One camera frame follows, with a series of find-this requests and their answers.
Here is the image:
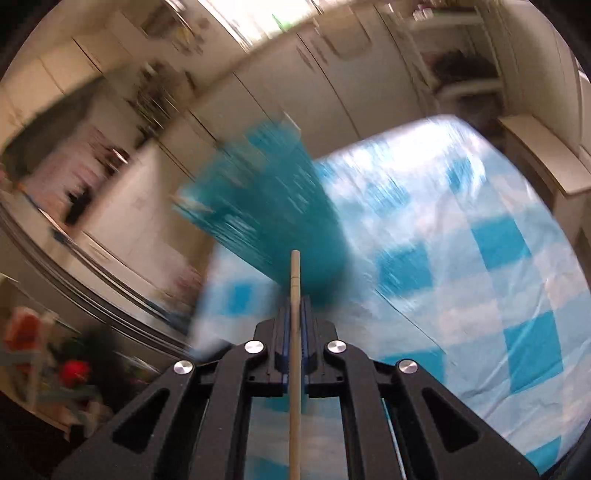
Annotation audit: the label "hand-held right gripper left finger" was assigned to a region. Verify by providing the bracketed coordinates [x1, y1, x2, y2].
[51, 308, 293, 480]

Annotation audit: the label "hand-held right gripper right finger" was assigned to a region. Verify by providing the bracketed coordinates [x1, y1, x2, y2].
[299, 295, 542, 480]

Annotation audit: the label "wooden chopstick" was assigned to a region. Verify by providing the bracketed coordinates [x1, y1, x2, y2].
[288, 250, 304, 480]

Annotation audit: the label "teal plastic utensil basket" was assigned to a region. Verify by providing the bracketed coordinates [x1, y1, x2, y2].
[173, 119, 347, 305]

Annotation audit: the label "blue checked plastic tablecloth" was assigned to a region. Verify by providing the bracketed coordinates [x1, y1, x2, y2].
[189, 115, 587, 480]

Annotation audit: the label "silver refrigerator door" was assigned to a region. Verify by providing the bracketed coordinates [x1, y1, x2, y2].
[0, 189, 208, 365]

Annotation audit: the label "white lower kitchen cabinets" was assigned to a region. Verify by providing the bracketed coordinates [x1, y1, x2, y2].
[0, 0, 444, 296]

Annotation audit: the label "beige wooden stool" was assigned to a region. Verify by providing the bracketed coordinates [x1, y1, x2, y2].
[496, 114, 591, 217]

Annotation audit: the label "white storage rack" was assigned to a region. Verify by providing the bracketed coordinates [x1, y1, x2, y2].
[406, 4, 506, 125]

